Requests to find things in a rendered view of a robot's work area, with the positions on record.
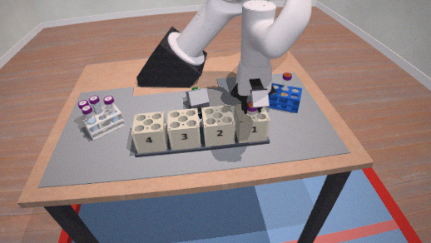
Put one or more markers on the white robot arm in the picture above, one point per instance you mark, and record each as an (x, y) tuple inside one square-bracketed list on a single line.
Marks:
[(259, 31)]

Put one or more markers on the beige bucket adapter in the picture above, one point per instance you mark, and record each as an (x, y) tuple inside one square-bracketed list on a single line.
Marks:
[(249, 128), (183, 129), (218, 125), (149, 135)]

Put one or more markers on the blue tube rack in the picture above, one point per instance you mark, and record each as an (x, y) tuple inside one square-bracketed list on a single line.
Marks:
[(288, 99)]

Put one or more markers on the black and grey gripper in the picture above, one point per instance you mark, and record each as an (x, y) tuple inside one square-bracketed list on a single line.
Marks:
[(243, 87)]

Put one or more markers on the white tube rack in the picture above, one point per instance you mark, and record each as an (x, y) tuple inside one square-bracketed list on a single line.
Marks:
[(104, 128)]

